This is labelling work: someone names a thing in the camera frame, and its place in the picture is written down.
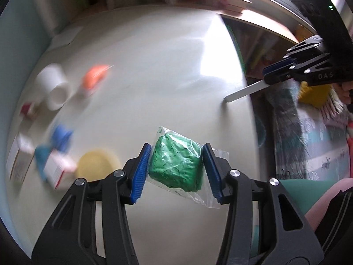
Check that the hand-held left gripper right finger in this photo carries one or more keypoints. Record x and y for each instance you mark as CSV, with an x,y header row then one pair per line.
x,y
210,171

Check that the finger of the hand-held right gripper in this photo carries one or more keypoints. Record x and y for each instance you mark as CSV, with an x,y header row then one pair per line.
x,y
278,67
306,45

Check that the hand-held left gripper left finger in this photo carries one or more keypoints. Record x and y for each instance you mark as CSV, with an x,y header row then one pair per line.
x,y
140,171

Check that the green clay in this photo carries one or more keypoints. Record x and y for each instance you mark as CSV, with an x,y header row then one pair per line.
x,y
176,162

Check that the white stick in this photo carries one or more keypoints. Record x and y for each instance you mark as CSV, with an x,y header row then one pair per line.
x,y
245,91

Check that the person's right hand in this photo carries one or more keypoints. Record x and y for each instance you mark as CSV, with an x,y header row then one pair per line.
x,y
345,92

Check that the yellow bowl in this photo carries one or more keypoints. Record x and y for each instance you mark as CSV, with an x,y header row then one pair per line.
x,y
98,164

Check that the yellow knitted cloth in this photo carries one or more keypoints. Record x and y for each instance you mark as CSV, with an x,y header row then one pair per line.
x,y
315,95

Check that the grey furry cloth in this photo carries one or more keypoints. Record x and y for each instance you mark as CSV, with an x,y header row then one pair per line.
x,y
286,127

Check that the red and white box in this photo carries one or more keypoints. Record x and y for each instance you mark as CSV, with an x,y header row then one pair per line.
x,y
59,171

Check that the blue wrapper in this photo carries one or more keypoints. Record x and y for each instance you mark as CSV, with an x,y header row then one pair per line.
x,y
62,138

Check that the printed blanket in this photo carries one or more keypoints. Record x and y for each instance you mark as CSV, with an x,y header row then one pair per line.
x,y
325,143

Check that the green cushion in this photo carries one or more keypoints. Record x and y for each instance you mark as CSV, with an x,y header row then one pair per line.
x,y
300,196

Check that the teal packet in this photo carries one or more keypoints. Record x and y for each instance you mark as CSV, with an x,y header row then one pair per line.
x,y
42,161

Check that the orange packet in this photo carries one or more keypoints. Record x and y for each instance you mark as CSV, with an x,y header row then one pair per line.
x,y
95,77

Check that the white paper cup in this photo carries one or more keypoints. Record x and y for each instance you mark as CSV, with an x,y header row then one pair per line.
x,y
55,87

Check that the large white cardboard box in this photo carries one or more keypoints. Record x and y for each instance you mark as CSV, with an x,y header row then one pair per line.
x,y
20,157

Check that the pink cloth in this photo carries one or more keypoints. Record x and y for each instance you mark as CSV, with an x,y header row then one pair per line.
x,y
331,196

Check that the small maroon box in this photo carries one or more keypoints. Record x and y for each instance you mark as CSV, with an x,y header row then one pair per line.
x,y
27,110

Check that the white paper sheet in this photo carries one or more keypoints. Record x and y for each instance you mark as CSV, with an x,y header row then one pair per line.
x,y
66,37

